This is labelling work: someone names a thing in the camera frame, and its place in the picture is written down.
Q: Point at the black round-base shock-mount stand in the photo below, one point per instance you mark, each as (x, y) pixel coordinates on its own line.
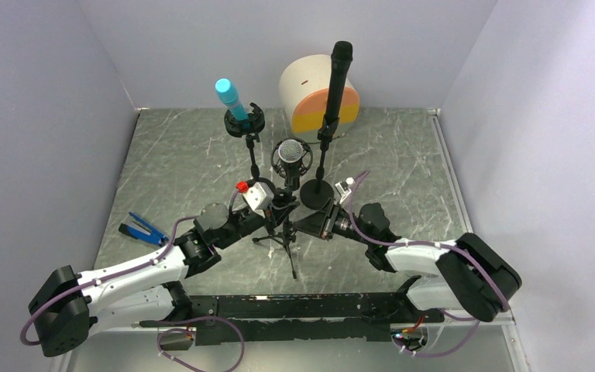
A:
(250, 130)

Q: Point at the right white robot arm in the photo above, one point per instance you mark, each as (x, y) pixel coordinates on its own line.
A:
(460, 274)

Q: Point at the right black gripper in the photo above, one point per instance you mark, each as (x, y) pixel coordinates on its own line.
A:
(321, 223)

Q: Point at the tall black microphone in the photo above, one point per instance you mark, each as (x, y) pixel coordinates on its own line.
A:
(341, 59)

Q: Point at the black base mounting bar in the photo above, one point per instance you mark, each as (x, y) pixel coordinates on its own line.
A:
(370, 316)

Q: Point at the silver mesh black microphone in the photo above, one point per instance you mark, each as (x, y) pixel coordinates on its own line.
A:
(290, 153)

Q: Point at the black round-base clip stand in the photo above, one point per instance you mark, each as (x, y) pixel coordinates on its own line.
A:
(315, 194)

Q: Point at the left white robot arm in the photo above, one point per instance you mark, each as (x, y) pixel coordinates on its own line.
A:
(70, 307)

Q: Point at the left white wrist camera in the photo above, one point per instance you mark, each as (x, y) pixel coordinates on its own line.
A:
(258, 195)

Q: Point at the white orange yellow cylinder container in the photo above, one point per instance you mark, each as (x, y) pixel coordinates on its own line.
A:
(303, 88)

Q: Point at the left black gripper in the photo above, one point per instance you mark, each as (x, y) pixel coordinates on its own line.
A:
(274, 215)

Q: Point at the black tripod shock-mount stand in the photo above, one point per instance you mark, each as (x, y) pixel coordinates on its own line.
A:
(288, 234)

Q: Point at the blue black hand tool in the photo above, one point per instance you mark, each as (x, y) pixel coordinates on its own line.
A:
(139, 229)

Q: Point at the cyan blue microphone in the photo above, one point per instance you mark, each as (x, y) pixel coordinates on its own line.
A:
(237, 116)

